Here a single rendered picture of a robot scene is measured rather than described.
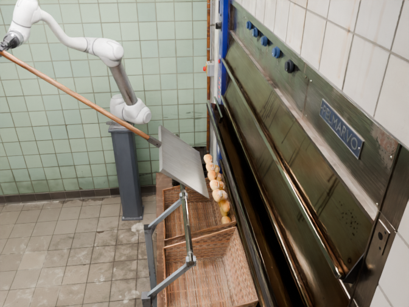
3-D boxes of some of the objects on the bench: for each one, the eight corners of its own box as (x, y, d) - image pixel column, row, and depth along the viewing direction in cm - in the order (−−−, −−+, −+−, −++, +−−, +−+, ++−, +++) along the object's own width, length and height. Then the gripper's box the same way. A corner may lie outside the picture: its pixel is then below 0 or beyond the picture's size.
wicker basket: (235, 256, 247) (237, 225, 233) (257, 334, 199) (260, 301, 185) (162, 263, 241) (160, 231, 227) (166, 345, 194) (163, 312, 179)
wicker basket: (223, 200, 297) (224, 172, 283) (235, 253, 249) (238, 221, 235) (162, 204, 292) (160, 175, 278) (163, 258, 244) (161, 226, 230)
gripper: (25, 32, 207) (11, 44, 187) (13, 55, 212) (-2, 69, 192) (11, 24, 204) (-4, 35, 184) (-1, 47, 209) (-17, 61, 189)
